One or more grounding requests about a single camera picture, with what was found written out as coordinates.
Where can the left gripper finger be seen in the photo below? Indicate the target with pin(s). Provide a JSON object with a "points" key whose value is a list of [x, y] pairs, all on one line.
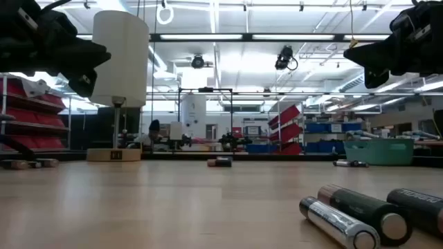
{"points": [[83, 83], [86, 55]]}

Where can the black overhead light bar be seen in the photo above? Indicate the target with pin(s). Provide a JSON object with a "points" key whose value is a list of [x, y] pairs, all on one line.
{"points": [[247, 37]]}

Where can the white cylindrical tank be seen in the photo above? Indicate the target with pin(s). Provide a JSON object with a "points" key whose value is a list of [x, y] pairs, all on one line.
{"points": [[194, 115]]}

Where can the black round ceiling device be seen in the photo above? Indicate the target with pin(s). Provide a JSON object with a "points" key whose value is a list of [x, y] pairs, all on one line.
{"points": [[198, 61]]}

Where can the tilted red bin rack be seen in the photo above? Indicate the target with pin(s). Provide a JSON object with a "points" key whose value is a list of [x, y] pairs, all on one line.
{"points": [[285, 131]]}

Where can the teal plastic bin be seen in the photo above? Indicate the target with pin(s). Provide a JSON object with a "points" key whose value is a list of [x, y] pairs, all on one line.
{"points": [[379, 154]]}

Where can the blue storage bin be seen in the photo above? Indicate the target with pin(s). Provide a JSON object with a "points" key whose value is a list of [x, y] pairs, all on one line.
{"points": [[323, 147], [261, 148], [352, 127], [316, 128]]}

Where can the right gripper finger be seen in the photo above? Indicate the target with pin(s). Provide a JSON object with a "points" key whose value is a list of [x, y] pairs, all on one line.
{"points": [[373, 53], [375, 76]]}

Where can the red bin shelf rack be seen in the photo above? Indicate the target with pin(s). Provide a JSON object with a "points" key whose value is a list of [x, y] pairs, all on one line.
{"points": [[31, 115]]}

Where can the small monitor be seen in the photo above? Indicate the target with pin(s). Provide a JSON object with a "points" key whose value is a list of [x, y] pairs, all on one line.
{"points": [[252, 130]]}

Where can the black hanging camera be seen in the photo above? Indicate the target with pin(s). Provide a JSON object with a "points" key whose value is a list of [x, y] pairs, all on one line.
{"points": [[285, 57]]}

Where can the black battery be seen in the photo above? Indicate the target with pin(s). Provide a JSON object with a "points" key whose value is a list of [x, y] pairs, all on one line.
{"points": [[360, 164], [363, 207], [14, 164]]}

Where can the person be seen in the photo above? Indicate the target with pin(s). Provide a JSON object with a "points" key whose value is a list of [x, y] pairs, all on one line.
{"points": [[154, 126]]}

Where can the white shade wooden lamp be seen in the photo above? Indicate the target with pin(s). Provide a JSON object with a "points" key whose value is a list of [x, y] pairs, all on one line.
{"points": [[119, 58]]}

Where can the black station frame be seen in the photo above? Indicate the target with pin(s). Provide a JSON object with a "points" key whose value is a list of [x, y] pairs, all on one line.
{"points": [[206, 90]]}

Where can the background black robot arm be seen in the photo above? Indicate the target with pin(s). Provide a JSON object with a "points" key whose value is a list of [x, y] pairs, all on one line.
{"points": [[235, 140], [180, 141]]}

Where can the white box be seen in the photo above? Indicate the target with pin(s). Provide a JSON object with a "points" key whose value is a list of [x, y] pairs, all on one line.
{"points": [[176, 130]]}

